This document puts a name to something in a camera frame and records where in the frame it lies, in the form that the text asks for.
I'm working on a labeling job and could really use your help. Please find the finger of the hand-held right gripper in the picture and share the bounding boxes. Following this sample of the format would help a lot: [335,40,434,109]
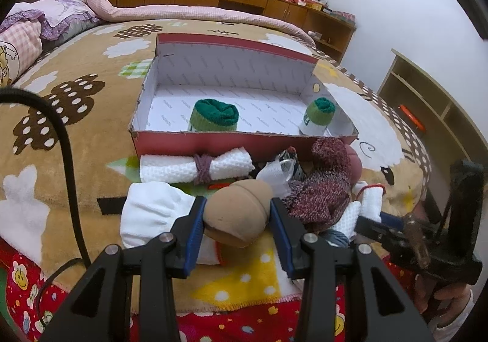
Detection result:
[356,216,390,246]
[380,211,409,231]

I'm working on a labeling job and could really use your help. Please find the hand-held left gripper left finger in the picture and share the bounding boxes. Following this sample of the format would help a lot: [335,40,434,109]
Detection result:
[38,195,208,342]

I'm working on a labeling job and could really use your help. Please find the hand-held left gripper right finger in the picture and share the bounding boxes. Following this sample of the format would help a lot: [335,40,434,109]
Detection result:
[269,197,435,342]

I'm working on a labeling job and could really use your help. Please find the maroon knitted sock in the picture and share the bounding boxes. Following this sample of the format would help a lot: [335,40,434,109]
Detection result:
[286,174,353,234]
[310,137,353,190]

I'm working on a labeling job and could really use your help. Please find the white fluffy cloth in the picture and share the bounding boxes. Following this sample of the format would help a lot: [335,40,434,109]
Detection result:
[120,181,220,264]

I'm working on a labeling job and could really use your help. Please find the beige makeup sponge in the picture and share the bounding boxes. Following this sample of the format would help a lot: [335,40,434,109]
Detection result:
[202,179,273,249]

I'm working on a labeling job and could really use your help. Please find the white mesh pouch red cord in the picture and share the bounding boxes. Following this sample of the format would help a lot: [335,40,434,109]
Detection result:
[208,158,296,198]

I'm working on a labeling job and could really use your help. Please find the white towel roll purple yarn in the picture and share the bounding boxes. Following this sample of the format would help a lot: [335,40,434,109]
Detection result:
[139,147,256,186]

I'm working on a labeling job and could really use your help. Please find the red cardboard shoe box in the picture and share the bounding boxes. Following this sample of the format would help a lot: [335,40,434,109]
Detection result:
[129,32,360,160]

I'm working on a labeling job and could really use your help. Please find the person's right forearm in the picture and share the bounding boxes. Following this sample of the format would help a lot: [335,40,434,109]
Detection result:
[434,298,478,342]

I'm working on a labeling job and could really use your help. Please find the person's right hand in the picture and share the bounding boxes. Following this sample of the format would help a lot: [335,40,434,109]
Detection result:
[415,276,474,324]

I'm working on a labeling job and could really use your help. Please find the grey blue knitted item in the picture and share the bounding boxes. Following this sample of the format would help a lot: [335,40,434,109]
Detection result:
[320,228,349,249]

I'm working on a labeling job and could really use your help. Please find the dark patterned triangular pouch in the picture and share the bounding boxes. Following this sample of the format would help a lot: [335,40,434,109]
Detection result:
[276,147,306,183]

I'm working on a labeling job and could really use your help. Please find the pink makeup sponge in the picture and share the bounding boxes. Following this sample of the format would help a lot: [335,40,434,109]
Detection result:
[345,144,363,184]

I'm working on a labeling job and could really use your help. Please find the red cartoon printed sheet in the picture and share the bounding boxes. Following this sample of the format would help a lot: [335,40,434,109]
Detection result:
[0,239,420,342]

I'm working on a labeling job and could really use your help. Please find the orange item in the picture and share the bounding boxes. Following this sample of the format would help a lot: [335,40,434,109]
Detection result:
[396,105,425,133]

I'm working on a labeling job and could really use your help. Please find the green rolled sock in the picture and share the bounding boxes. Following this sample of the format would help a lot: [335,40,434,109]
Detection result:
[299,97,336,137]
[189,98,240,133]

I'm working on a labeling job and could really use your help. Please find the beige printed blanket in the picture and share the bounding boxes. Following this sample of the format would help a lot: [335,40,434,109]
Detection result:
[0,18,433,312]

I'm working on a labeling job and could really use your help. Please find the light wooden shelf unit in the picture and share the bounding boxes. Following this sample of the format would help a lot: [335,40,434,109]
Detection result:
[377,48,488,190]

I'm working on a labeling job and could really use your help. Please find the pink rolled quilt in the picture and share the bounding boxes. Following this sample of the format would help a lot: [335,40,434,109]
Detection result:
[84,0,317,47]

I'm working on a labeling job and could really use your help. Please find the purple ruffled pillow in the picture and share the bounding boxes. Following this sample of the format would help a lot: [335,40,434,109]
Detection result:
[0,0,102,41]

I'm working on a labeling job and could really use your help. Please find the pink checked pillow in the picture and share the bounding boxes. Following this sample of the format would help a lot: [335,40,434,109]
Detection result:
[0,22,43,87]

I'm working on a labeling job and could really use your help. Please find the thick black cable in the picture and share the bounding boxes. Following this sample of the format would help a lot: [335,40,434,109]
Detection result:
[0,88,92,267]

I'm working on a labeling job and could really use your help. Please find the thin black cable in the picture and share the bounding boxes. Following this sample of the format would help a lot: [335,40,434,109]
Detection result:
[37,258,84,329]

